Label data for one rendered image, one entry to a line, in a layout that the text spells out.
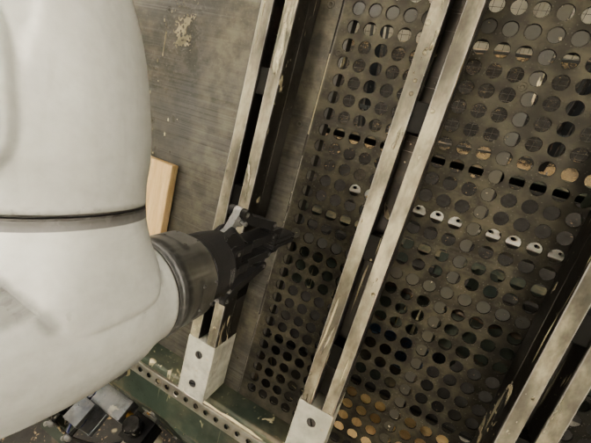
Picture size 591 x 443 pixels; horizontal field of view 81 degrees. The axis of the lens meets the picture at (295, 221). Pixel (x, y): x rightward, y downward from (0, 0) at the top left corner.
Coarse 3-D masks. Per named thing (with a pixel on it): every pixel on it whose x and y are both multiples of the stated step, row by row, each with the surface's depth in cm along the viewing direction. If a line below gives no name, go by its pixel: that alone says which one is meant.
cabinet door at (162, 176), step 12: (156, 168) 69; (168, 168) 68; (156, 180) 70; (168, 180) 68; (156, 192) 70; (168, 192) 69; (156, 204) 71; (168, 204) 70; (156, 216) 71; (168, 216) 72; (156, 228) 71
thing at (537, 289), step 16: (368, 144) 169; (432, 160) 158; (544, 176) 138; (560, 192) 140; (304, 208) 214; (320, 208) 214; (432, 272) 115; (496, 272) 179; (544, 288) 172; (512, 304) 106; (528, 304) 106; (288, 352) 87; (304, 352) 82; (368, 352) 138; (384, 352) 138; (400, 352) 131; (400, 368) 133; (288, 384) 102; (368, 384) 77; (432, 416) 73; (464, 432) 70
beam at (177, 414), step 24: (144, 360) 74; (168, 360) 74; (120, 384) 78; (144, 384) 75; (168, 408) 73; (216, 408) 67; (240, 408) 68; (192, 432) 71; (216, 432) 68; (264, 432) 64
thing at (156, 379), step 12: (144, 372) 73; (156, 372) 72; (156, 384) 73; (168, 384) 71; (180, 396) 70; (192, 408) 69; (204, 408) 68; (216, 420) 68; (228, 420) 66; (228, 432) 66; (240, 432) 65
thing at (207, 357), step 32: (288, 0) 48; (320, 0) 53; (256, 32) 51; (288, 32) 49; (256, 64) 52; (288, 64) 51; (256, 96) 53; (288, 96) 55; (256, 128) 53; (256, 160) 54; (224, 192) 57; (256, 192) 56; (224, 320) 62; (192, 352) 65; (224, 352) 67; (192, 384) 66
